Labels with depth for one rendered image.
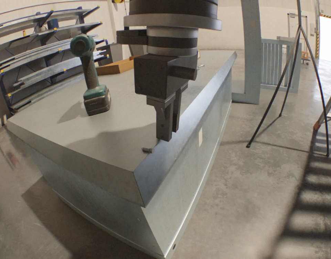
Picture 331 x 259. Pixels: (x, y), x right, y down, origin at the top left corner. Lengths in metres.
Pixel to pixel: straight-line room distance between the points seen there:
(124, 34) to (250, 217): 0.94
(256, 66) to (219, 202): 1.54
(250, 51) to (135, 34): 1.83
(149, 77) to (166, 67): 0.03
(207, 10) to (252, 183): 1.02
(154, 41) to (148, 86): 0.06
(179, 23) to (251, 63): 1.88
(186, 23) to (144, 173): 0.22
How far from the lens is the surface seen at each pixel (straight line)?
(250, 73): 2.07
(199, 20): 0.20
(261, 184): 1.13
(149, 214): 0.46
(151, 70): 0.21
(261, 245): 0.92
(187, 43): 0.23
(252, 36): 2.02
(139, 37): 0.26
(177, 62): 0.23
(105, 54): 5.81
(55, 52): 4.38
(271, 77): 2.88
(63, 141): 0.43
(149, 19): 0.20
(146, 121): 0.38
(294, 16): 10.01
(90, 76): 0.51
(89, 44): 0.48
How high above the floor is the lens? 0.82
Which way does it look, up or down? 30 degrees down
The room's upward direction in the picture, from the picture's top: 9 degrees counter-clockwise
